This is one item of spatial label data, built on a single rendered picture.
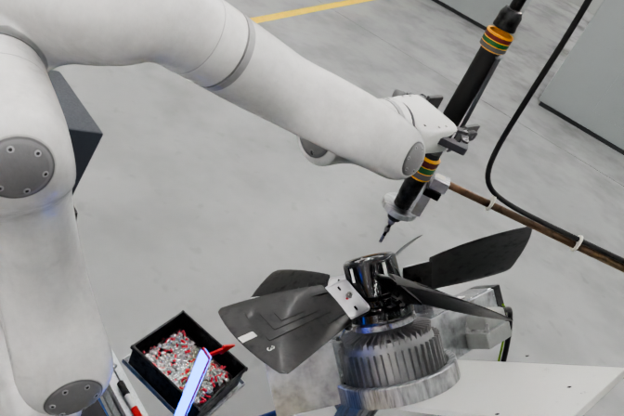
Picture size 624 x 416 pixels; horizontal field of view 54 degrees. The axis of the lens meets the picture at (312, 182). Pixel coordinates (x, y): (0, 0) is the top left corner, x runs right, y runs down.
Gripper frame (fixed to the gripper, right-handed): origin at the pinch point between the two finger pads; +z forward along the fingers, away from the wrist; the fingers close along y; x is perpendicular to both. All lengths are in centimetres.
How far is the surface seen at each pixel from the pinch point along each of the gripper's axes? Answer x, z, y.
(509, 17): 18.7, -1.5, 0.6
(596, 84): -116, 535, -154
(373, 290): -43.3, 5.0, 1.8
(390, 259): -38.3, 9.8, -0.9
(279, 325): -47, -17, -1
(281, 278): -65, 6, -22
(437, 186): -12.1, 1.0, 3.7
